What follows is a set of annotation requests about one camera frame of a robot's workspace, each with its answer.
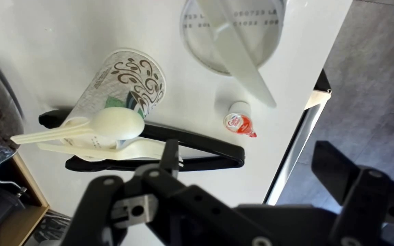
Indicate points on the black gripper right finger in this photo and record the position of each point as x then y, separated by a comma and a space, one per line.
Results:
375, 206

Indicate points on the small creamer cup red label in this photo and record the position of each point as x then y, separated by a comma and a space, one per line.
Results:
238, 121

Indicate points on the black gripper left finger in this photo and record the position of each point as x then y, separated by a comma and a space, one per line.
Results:
183, 206

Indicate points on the black plastic hanger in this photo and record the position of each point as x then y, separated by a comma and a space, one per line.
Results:
205, 146

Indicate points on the paper cup with blue-green print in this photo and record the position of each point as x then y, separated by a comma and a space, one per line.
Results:
197, 42

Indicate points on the cream plastic spoon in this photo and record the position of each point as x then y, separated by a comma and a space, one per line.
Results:
115, 124

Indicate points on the wooden box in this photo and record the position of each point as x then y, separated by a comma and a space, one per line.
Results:
33, 214

